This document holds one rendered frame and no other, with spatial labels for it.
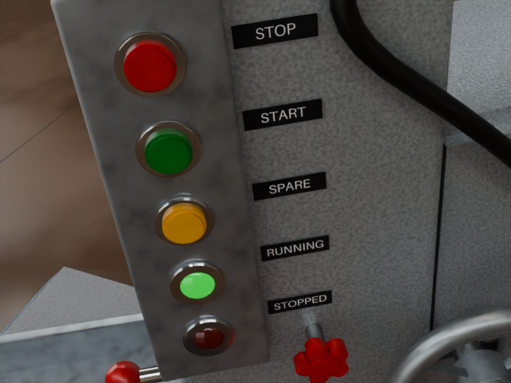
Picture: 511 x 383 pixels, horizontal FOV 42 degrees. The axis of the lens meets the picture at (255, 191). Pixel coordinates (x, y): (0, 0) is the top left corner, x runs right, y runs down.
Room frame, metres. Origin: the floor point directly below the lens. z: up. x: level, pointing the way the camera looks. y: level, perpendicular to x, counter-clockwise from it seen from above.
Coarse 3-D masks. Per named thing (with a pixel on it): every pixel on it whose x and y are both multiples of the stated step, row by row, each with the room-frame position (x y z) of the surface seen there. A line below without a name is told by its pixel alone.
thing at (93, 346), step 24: (0, 336) 0.48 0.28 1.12; (24, 336) 0.48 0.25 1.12; (48, 336) 0.48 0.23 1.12; (72, 336) 0.48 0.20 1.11; (96, 336) 0.48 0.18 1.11; (120, 336) 0.48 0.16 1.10; (144, 336) 0.48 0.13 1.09; (0, 360) 0.47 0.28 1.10; (24, 360) 0.47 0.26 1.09; (48, 360) 0.48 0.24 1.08; (72, 360) 0.48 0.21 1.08; (96, 360) 0.48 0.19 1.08; (120, 360) 0.47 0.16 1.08; (144, 360) 0.47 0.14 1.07
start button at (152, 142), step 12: (168, 132) 0.31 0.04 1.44; (156, 144) 0.31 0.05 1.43; (168, 144) 0.31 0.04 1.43; (180, 144) 0.31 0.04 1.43; (144, 156) 0.31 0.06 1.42; (156, 156) 0.31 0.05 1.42; (168, 156) 0.31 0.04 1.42; (180, 156) 0.31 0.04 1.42; (156, 168) 0.31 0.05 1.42; (168, 168) 0.31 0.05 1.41; (180, 168) 0.31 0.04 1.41
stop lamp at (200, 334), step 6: (204, 330) 0.31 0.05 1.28; (210, 330) 0.31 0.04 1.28; (216, 330) 0.31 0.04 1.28; (198, 336) 0.31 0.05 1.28; (204, 336) 0.31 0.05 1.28; (210, 336) 0.31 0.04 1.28; (216, 336) 0.31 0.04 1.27; (222, 336) 0.31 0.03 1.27; (198, 342) 0.31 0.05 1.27; (204, 342) 0.31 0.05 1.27; (210, 342) 0.31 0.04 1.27; (216, 342) 0.31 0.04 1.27; (222, 342) 0.31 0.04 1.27; (198, 348) 0.31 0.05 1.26; (204, 348) 0.31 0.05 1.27; (210, 348) 0.31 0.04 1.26; (216, 348) 0.31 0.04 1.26
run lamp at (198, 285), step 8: (184, 280) 0.31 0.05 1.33; (192, 280) 0.31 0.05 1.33; (200, 280) 0.31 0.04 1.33; (208, 280) 0.31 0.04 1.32; (184, 288) 0.31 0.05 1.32; (192, 288) 0.31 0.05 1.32; (200, 288) 0.31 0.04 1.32; (208, 288) 0.31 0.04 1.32; (192, 296) 0.31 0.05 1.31; (200, 296) 0.31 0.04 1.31
